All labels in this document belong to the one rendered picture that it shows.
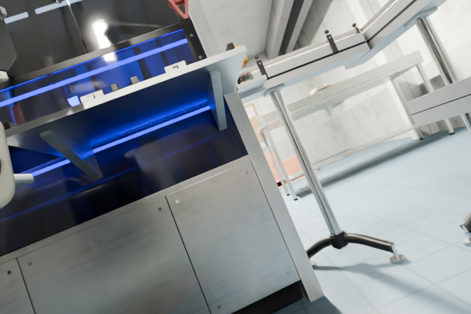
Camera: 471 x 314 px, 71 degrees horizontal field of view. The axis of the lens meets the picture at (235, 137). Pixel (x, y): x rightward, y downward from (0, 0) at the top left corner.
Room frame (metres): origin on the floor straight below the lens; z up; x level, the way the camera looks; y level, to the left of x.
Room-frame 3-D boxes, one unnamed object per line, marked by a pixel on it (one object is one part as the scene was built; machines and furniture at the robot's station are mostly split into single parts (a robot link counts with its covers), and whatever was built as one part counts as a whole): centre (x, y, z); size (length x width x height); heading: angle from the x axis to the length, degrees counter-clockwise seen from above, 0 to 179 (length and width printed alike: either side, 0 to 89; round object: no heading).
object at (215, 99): (1.12, 0.01, 0.80); 0.34 x 0.03 x 0.13; 9
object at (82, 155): (1.05, 0.50, 0.80); 0.34 x 0.03 x 0.13; 9
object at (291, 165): (6.46, -0.52, 0.34); 1.27 x 0.94 x 0.69; 90
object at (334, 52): (1.53, -0.39, 0.92); 0.69 x 0.15 x 0.16; 99
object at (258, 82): (1.39, -0.14, 0.87); 0.14 x 0.13 x 0.02; 9
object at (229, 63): (1.10, 0.26, 0.87); 0.70 x 0.48 x 0.02; 99
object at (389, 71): (4.24, -1.35, 0.53); 2.08 x 0.78 x 1.06; 91
